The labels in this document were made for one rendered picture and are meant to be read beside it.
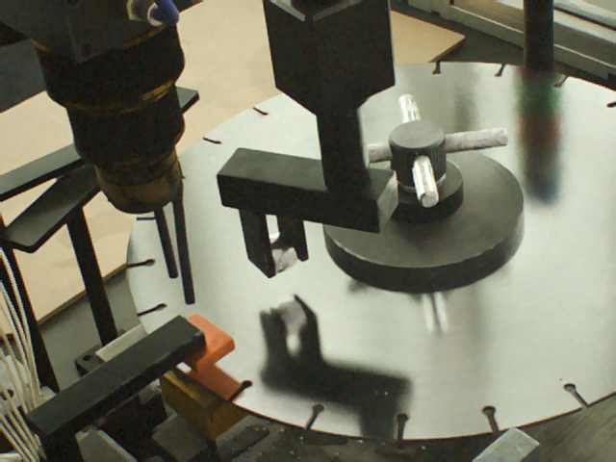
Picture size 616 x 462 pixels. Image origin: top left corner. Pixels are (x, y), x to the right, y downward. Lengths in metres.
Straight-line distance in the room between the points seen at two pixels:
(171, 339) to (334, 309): 0.09
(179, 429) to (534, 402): 0.18
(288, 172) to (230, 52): 0.69
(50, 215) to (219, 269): 0.16
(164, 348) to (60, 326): 0.40
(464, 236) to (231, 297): 0.13
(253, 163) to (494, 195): 0.14
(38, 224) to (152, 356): 0.23
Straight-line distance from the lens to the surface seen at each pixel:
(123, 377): 0.58
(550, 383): 0.59
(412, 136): 0.66
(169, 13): 0.44
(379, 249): 0.66
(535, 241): 0.67
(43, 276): 1.03
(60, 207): 0.80
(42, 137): 1.21
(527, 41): 0.96
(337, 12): 0.52
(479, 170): 0.71
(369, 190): 0.58
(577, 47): 1.20
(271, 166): 0.61
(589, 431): 0.71
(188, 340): 0.59
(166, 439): 0.64
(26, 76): 0.74
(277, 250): 0.63
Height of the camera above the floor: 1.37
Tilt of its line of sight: 37 degrees down
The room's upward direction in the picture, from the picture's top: 8 degrees counter-clockwise
